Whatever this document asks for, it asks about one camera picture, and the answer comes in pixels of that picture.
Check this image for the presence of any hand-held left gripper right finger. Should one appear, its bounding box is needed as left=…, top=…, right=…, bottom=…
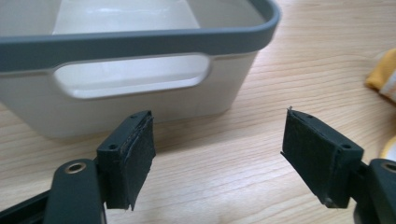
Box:
left=280, top=106, right=365, bottom=209

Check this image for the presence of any white bin with grey rim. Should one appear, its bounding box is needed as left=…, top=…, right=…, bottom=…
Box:
left=0, top=0, right=281, bottom=139

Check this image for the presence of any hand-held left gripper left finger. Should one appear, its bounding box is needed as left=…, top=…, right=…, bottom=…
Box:
left=95, top=109, right=157, bottom=212

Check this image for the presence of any yellow and white cloth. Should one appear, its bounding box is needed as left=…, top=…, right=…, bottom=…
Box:
left=364, top=47, right=396, bottom=161

